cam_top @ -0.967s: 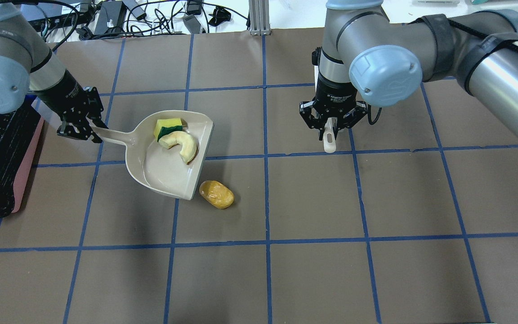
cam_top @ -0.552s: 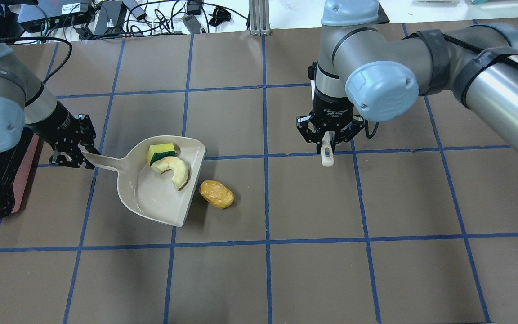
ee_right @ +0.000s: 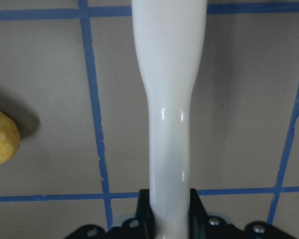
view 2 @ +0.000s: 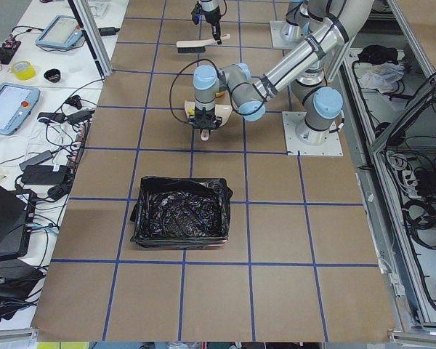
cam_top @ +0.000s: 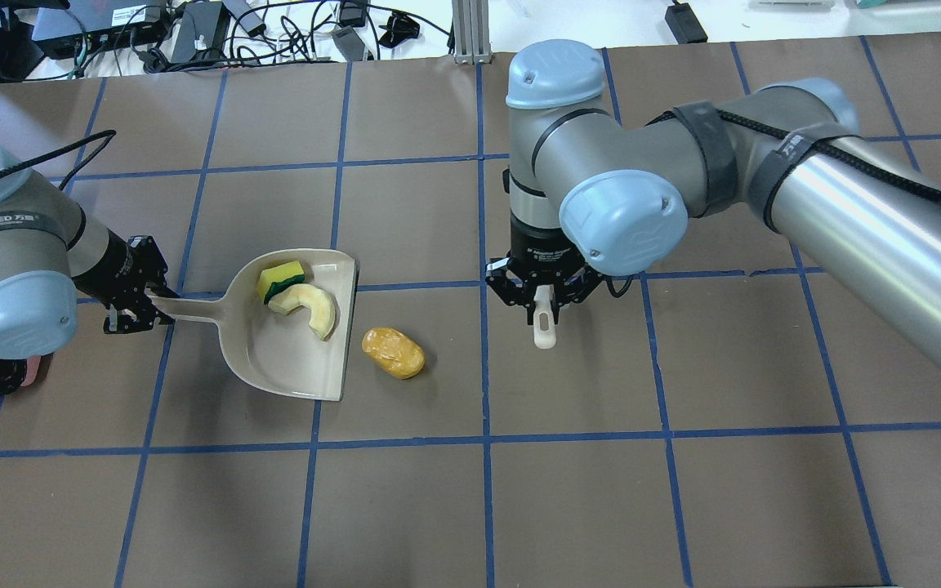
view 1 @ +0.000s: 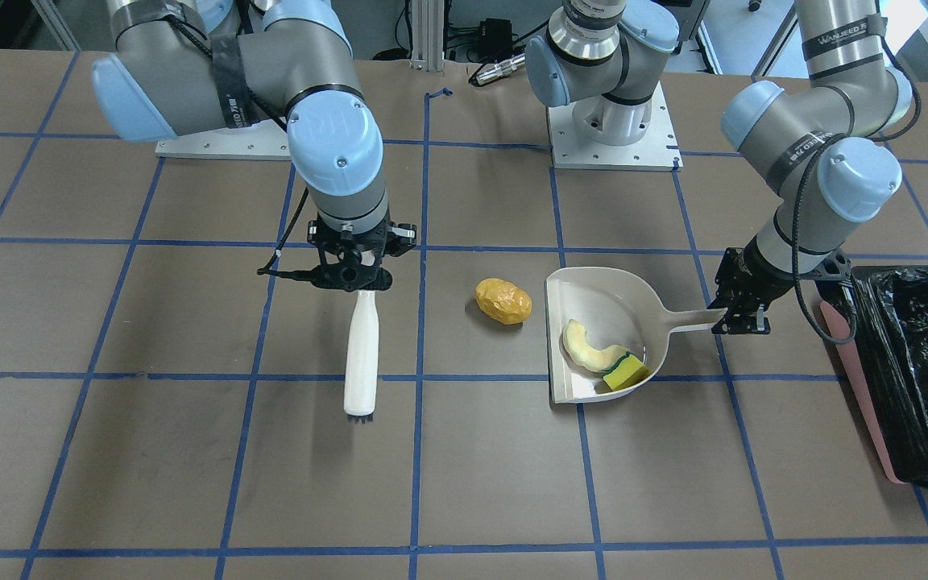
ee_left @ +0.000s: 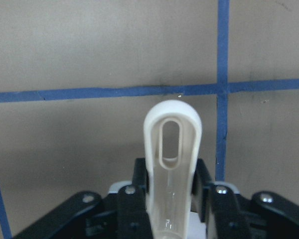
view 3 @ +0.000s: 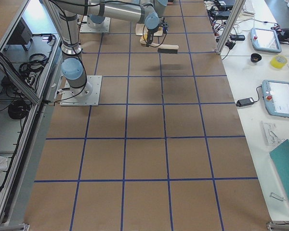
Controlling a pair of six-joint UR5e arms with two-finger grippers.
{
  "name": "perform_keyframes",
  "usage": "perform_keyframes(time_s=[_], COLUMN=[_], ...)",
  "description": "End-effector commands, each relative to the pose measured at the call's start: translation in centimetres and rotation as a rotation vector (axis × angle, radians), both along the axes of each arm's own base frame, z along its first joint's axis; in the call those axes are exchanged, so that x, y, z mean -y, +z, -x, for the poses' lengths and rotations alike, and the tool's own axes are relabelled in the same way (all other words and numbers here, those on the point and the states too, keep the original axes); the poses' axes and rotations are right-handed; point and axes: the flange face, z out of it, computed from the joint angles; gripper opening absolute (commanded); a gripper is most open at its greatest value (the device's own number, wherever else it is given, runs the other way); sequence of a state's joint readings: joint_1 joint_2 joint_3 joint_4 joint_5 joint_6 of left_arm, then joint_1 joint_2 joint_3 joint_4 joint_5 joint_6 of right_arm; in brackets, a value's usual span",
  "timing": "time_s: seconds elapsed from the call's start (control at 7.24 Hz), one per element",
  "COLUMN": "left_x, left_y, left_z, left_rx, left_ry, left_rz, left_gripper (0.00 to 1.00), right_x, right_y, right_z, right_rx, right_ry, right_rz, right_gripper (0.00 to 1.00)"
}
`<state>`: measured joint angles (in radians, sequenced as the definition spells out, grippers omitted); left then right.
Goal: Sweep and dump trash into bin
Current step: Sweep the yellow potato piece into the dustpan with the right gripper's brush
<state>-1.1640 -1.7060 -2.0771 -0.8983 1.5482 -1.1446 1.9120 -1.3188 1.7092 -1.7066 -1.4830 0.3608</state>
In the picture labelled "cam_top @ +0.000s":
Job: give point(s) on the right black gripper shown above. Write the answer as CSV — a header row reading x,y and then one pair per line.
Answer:
x,y
539,245

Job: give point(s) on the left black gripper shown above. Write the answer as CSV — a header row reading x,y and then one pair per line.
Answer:
x,y
108,263

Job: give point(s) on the beige hand brush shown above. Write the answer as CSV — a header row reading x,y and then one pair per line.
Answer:
x,y
544,329

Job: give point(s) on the yellow green sponge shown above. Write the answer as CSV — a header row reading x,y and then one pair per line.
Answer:
x,y
274,280

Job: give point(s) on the beige plastic dustpan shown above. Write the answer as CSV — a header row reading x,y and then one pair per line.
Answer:
x,y
275,352

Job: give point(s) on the pale melon slice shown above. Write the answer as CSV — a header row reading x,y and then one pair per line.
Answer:
x,y
319,304

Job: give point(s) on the yellow potato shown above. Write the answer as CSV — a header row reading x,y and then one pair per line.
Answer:
x,y
393,352

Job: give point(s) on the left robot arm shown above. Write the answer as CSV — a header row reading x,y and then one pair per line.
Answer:
x,y
52,252

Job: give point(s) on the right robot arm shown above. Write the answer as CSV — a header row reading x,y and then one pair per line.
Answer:
x,y
591,201

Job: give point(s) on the black power adapter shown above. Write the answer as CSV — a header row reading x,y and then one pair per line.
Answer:
x,y
201,34

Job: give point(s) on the aluminium frame post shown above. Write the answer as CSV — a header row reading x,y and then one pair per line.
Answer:
x,y
470,33

